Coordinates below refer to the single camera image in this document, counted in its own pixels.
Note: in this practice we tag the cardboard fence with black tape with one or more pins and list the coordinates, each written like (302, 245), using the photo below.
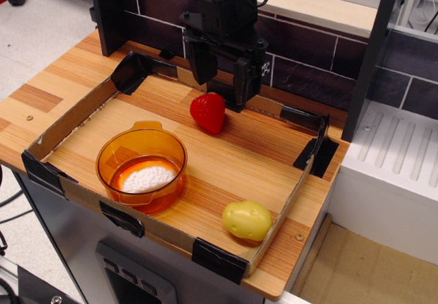
(267, 151)

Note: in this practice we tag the red toy strawberry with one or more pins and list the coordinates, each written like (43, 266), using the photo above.
(208, 110)

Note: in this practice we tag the yellow toy potato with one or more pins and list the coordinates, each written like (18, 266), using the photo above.
(247, 220)

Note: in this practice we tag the grey oven control panel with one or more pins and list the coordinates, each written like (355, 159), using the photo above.
(131, 282)

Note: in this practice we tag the dark grey upright post right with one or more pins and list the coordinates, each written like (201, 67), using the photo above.
(363, 89)

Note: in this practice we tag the white and orange toy sushi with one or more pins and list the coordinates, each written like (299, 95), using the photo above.
(144, 176)

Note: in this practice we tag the orange transparent plastic pot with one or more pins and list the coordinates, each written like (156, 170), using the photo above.
(146, 140)

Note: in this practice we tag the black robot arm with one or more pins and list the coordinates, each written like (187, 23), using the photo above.
(226, 29)

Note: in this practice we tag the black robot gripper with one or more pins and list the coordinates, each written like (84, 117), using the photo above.
(226, 29)

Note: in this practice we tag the black upright post left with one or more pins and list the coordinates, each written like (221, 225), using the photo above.
(110, 20)

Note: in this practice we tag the white toy sink drainboard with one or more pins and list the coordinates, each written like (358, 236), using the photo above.
(386, 189)

